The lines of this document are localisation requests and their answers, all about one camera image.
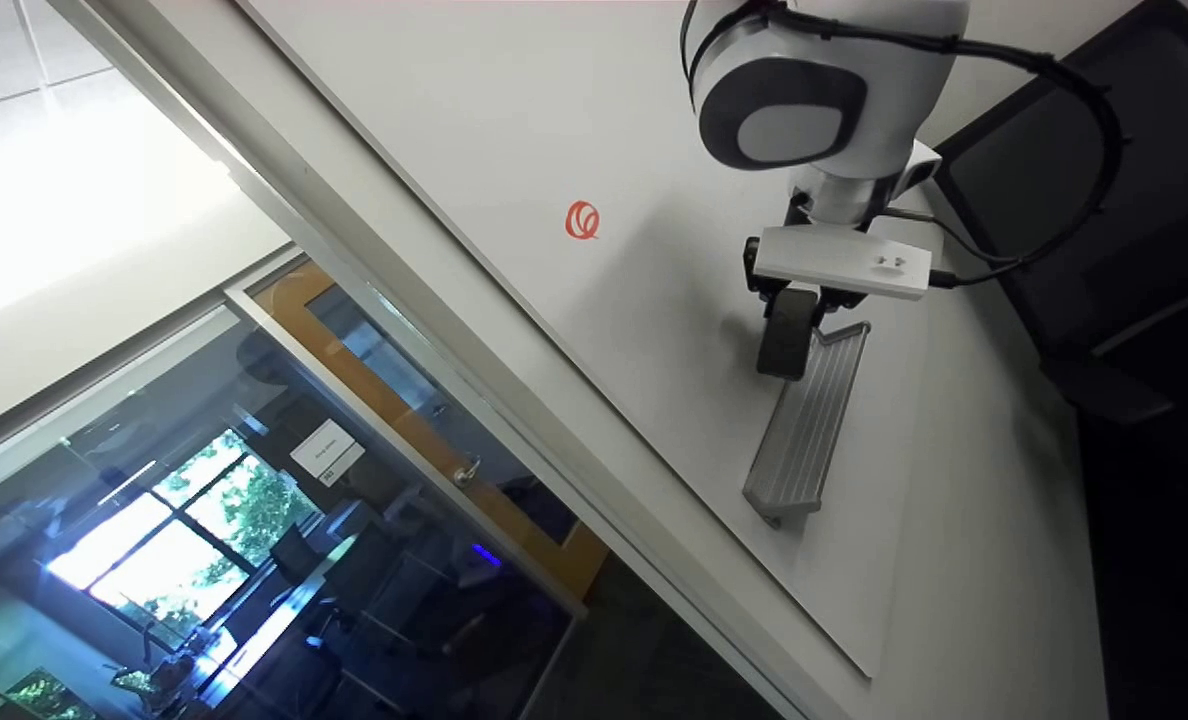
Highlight large white whiteboard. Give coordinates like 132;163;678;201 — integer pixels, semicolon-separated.
49;0;1146;720

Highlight wooden door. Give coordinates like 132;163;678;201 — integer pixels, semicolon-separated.
250;258;614;606

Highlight small red ring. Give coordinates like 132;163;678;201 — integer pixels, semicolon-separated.
559;197;610;249

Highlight black whiteboard eraser duster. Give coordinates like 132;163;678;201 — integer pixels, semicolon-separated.
754;284;826;384

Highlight bright window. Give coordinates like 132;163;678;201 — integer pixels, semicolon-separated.
42;423;326;632

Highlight white paper sign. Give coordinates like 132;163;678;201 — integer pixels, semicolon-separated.
283;418;374;494

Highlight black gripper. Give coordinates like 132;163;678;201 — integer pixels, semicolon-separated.
746;188;877;339

